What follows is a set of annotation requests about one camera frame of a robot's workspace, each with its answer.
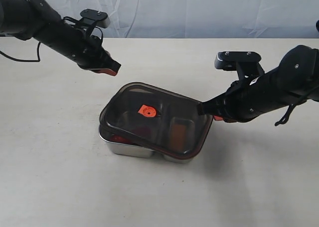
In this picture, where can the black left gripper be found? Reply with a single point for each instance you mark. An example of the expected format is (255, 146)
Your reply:
(88, 54)

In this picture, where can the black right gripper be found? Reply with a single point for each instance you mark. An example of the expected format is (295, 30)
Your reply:
(222, 107)

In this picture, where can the yellow toy cheese wedge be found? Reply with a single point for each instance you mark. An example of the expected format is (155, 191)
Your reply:
(177, 137)

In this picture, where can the dark transparent lunch box lid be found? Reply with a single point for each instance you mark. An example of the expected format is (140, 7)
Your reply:
(142, 105)

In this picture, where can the red toy sausage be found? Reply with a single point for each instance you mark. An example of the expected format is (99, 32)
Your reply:
(140, 131)

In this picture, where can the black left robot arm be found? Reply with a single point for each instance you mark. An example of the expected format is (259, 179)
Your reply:
(26, 19)

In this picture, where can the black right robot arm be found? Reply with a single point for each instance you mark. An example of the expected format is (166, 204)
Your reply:
(256, 92)

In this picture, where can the blue-grey backdrop cloth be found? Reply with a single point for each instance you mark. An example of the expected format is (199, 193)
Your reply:
(201, 18)

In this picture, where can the steel two-compartment lunch box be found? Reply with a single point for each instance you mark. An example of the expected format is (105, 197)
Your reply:
(194, 140)

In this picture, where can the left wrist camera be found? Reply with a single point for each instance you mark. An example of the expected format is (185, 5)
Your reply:
(94, 17)

